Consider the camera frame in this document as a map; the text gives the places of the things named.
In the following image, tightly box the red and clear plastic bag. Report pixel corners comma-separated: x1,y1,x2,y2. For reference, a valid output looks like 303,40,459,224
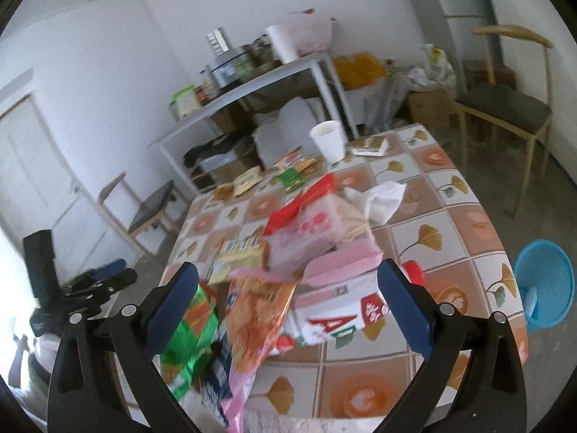
263,174,379,271

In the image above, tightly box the small orange packet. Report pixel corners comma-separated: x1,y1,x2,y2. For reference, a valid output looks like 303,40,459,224
273,146,323,174

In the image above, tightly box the pink plastic bag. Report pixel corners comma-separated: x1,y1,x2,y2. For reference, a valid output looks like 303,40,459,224
277,9,336,55

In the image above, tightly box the black cloth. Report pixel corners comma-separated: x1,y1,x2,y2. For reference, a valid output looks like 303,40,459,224
182,134,239,167

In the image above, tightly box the blue plastic basket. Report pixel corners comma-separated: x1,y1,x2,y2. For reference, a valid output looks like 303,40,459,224
514,239,573,337

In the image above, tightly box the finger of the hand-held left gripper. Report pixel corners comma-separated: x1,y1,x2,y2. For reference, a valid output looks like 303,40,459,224
67,268,138,308
67,258,128,288

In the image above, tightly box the dark glass jar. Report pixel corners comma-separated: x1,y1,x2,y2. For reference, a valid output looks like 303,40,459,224
251,34,273,68

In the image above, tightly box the brown wooden box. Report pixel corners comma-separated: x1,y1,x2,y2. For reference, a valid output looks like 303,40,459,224
464,60,517,91

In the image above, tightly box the white tissue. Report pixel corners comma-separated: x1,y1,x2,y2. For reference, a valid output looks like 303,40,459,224
343,180,409,226

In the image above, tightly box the white paper cup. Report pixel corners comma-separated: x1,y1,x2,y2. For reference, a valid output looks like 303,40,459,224
309,120,348,165

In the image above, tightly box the grey plastic bag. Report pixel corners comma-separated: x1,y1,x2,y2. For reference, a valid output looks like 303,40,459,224
363,76,411,131

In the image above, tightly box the white metal shelf table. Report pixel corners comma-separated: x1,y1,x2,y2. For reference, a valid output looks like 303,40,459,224
149,52,361,194

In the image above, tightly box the metal pot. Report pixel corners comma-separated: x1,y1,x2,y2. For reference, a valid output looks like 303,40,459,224
201,45,255,88

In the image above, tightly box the steel grater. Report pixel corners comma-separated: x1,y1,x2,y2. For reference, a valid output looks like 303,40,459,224
206,29,232,55

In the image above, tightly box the white door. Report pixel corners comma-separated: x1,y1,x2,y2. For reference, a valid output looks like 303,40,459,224
0,95,109,271

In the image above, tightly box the white paper roll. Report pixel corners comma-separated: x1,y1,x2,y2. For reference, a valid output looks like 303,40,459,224
264,23,300,65

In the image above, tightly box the small brown white packet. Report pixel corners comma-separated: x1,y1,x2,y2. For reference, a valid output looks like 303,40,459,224
351,134,391,158

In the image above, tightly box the wooden chair with dark seat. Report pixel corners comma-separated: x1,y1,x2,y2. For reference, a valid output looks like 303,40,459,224
98,171,190,258
453,25,555,217

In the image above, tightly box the yellow snack packet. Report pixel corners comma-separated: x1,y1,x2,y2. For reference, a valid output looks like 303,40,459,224
207,235,269,285

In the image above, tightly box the pink drink carton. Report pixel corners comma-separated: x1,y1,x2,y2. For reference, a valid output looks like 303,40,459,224
288,253,393,348

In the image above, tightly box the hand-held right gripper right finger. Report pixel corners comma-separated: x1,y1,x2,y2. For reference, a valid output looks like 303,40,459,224
376,259,528,433

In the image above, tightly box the green snack bag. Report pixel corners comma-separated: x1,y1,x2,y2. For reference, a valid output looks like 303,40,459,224
160,280,221,400

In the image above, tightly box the small yellow packet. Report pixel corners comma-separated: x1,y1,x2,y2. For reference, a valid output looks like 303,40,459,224
232,165,264,197

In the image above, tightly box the green food packet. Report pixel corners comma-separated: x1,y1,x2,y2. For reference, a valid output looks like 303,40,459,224
170,85,201,120

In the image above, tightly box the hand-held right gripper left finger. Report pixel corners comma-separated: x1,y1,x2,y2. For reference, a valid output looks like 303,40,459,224
46,262,212,433

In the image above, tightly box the small red box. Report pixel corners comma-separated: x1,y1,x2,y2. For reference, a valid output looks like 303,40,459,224
399,260,427,287

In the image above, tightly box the yellow plastic bag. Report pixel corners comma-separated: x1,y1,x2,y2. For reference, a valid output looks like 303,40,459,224
332,53,388,91

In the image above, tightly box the white plastic bag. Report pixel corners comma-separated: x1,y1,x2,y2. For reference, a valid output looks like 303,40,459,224
408,44,456,95

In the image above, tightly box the cardboard box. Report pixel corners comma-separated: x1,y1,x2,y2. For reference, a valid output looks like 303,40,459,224
406,89,458,131

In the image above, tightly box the orange snack bag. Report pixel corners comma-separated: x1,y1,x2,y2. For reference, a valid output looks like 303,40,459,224
198,267,300,433

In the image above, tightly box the small green packet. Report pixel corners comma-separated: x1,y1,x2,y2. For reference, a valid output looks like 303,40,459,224
276,165,307,190

